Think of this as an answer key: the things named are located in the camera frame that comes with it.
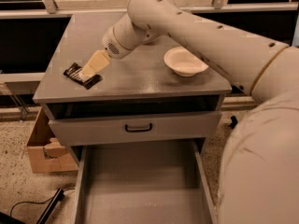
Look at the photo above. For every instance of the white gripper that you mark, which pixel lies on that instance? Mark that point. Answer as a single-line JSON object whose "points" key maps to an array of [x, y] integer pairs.
{"points": [[109, 45]]}

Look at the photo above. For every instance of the black rxbar chocolate bar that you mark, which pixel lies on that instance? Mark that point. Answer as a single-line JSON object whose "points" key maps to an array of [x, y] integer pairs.
{"points": [[87, 82]]}

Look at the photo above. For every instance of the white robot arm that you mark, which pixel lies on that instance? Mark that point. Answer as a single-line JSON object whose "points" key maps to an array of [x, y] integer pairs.
{"points": [[259, 178]]}

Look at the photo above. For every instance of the grey drawer cabinet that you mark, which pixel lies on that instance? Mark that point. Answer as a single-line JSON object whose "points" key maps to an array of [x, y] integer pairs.
{"points": [[139, 84]]}

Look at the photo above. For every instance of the grey top drawer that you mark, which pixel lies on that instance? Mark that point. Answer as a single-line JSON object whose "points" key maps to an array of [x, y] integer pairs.
{"points": [[113, 130]]}

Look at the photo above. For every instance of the open grey middle drawer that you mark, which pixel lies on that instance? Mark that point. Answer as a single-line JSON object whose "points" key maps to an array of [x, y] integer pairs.
{"points": [[160, 182]]}

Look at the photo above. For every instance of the metal window railing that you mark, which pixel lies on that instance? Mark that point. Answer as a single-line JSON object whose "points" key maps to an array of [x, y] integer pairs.
{"points": [[93, 3]]}

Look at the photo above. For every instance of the white paper bowl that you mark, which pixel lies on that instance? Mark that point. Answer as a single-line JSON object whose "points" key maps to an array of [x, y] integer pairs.
{"points": [[184, 63]]}

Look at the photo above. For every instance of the brown cardboard box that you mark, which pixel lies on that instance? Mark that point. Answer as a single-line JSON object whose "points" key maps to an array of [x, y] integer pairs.
{"points": [[46, 154]]}

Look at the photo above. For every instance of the black stand leg left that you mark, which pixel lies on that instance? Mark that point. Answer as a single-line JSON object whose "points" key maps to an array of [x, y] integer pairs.
{"points": [[58, 196]]}

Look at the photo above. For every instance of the black drawer handle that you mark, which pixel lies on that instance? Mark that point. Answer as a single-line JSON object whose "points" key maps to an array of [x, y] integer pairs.
{"points": [[141, 129]]}

